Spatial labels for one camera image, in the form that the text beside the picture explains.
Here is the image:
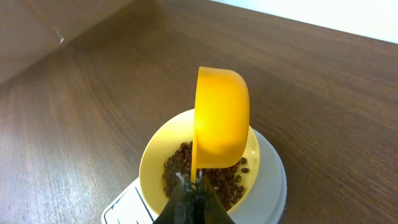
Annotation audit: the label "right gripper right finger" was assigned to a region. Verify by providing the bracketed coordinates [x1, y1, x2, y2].
[193, 172, 234, 224]

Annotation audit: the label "pale yellow plastic bowl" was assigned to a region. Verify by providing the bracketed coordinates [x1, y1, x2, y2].
[139, 109, 261, 214]

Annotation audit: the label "red beans in bowl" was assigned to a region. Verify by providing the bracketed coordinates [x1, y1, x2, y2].
[162, 142, 250, 210]

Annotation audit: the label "white digital kitchen scale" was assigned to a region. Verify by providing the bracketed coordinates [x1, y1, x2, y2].
[101, 131, 287, 224]

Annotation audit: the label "yellow measuring scoop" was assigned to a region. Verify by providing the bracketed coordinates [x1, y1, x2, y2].
[191, 67, 250, 182]

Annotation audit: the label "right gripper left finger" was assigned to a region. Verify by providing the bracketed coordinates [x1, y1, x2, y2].
[154, 173, 197, 224]

